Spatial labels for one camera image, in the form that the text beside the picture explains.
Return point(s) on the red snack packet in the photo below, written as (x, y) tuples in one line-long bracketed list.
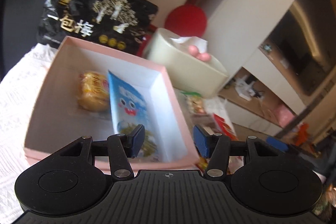
[(224, 127)]

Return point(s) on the cream tissue box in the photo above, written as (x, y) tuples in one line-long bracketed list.
[(186, 72)]

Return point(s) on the yellow round cake packet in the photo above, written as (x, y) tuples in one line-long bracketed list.
[(93, 92)]

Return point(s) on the television screen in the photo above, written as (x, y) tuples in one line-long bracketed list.
[(305, 36)]

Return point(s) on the red round paddle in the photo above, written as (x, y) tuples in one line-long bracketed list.
[(186, 20)]

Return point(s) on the white tv cabinet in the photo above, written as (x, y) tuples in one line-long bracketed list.
[(277, 87)]

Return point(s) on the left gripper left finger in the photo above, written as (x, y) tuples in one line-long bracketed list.
[(119, 148)]

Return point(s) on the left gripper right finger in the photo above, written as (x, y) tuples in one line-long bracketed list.
[(218, 148)]

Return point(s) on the white tissue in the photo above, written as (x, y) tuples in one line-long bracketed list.
[(183, 43)]

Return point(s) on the pink cardboard gift box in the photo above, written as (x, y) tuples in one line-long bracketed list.
[(57, 120)]

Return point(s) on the pink ball ornament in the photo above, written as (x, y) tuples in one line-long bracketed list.
[(194, 51)]

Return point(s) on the blue cartoon snack packet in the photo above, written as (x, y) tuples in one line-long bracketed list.
[(129, 109)]

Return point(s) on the black plum snack bag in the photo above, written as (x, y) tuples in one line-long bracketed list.
[(118, 24)]

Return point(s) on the green white snack packet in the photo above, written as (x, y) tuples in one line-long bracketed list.
[(194, 103)]

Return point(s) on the white textured tablecloth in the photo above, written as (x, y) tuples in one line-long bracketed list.
[(19, 91)]

